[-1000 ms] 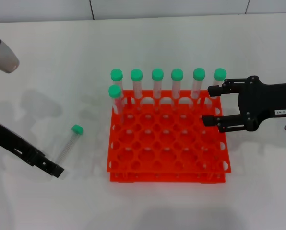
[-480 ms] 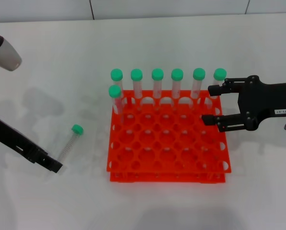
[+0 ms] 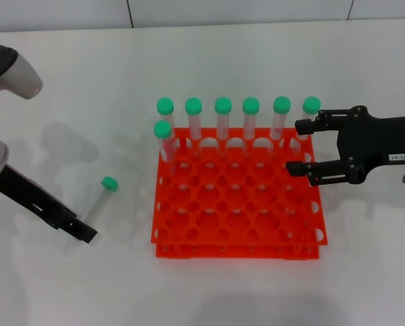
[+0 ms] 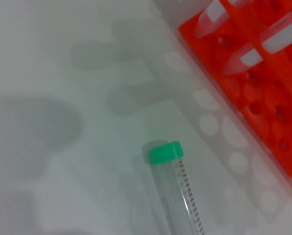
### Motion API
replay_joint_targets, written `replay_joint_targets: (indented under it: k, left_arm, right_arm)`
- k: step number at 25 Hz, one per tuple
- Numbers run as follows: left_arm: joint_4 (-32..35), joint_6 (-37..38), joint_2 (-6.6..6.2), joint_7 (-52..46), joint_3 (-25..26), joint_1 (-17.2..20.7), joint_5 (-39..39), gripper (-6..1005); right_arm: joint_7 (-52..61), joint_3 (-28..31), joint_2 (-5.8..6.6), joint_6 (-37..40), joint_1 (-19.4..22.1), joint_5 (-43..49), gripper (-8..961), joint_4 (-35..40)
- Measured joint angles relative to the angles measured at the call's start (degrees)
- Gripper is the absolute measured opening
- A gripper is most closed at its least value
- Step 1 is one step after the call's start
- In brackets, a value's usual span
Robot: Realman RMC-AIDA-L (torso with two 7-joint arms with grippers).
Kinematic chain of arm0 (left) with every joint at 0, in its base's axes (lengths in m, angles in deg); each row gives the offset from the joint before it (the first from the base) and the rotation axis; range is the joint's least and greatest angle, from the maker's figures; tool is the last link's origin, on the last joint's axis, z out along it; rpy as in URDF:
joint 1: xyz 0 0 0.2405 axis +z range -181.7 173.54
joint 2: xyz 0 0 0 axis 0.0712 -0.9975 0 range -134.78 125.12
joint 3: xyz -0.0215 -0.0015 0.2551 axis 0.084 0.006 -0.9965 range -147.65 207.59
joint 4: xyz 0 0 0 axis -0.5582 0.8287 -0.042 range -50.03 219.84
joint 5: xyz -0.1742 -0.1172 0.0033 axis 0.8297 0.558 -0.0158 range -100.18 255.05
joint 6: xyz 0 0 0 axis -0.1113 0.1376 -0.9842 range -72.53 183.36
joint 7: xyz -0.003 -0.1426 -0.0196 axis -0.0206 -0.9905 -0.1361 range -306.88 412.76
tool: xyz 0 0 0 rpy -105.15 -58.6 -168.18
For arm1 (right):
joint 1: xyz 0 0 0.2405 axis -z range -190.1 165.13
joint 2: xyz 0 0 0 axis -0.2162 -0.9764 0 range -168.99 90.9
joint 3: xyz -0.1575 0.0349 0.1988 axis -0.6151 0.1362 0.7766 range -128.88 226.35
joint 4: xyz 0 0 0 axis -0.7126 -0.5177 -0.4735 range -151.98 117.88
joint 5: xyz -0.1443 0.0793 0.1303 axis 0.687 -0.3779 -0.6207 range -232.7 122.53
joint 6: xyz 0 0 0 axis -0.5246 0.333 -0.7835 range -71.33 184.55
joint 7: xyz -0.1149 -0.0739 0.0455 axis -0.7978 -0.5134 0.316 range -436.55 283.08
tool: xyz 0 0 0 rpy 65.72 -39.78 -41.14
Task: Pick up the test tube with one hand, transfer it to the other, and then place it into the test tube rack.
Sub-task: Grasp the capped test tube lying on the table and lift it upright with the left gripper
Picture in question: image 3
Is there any orange test tube rack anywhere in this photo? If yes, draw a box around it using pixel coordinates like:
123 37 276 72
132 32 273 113
150 127 328 261

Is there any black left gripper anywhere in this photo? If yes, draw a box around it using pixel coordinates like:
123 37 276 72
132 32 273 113
0 164 99 246

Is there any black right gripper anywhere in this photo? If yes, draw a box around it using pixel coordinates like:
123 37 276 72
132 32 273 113
285 105 405 187

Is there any clear test tube green cap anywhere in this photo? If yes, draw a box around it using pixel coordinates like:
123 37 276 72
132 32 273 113
184 97 203 156
80 175 120 227
296 96 322 150
214 96 233 153
156 97 176 160
242 96 260 153
154 120 176 174
272 96 292 153

